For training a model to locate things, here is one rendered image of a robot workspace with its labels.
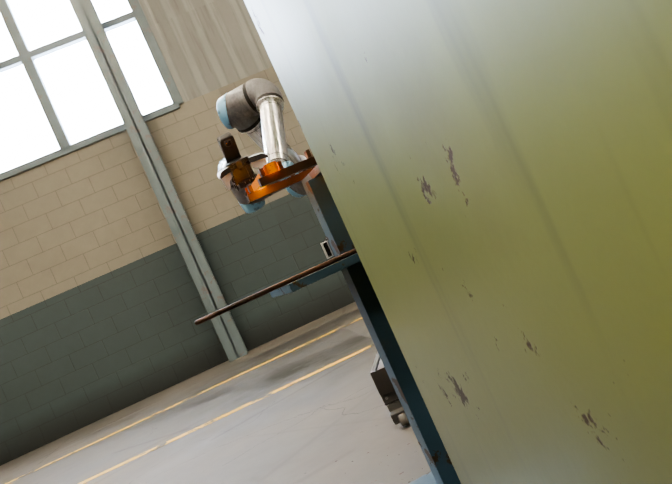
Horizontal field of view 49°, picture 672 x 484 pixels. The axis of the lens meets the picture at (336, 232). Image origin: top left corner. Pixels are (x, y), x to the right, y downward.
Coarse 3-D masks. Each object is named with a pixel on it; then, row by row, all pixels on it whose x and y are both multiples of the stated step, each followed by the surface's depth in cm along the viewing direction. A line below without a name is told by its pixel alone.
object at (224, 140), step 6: (228, 132) 216; (222, 138) 215; (228, 138) 215; (222, 144) 215; (228, 144) 216; (234, 144) 217; (222, 150) 217; (228, 150) 218; (234, 150) 219; (228, 156) 219; (234, 156) 220; (240, 156) 221; (228, 162) 220
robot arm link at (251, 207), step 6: (246, 186) 234; (234, 192) 235; (240, 192) 234; (240, 198) 235; (246, 198) 235; (264, 198) 236; (240, 204) 237; (246, 204) 235; (252, 204) 235; (258, 204) 236; (264, 204) 238; (246, 210) 237; (252, 210) 236
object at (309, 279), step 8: (352, 256) 169; (336, 264) 168; (344, 264) 168; (352, 264) 169; (320, 272) 167; (328, 272) 167; (296, 280) 168; (304, 280) 166; (312, 280) 166; (280, 288) 177; (288, 288) 167; (296, 288) 165; (272, 296) 192
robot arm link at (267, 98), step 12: (252, 84) 252; (264, 84) 250; (252, 96) 251; (264, 96) 247; (276, 96) 248; (264, 108) 246; (276, 108) 246; (264, 120) 243; (276, 120) 242; (264, 132) 241; (276, 132) 239; (264, 144) 239; (276, 144) 236; (276, 156) 234; (276, 192) 234
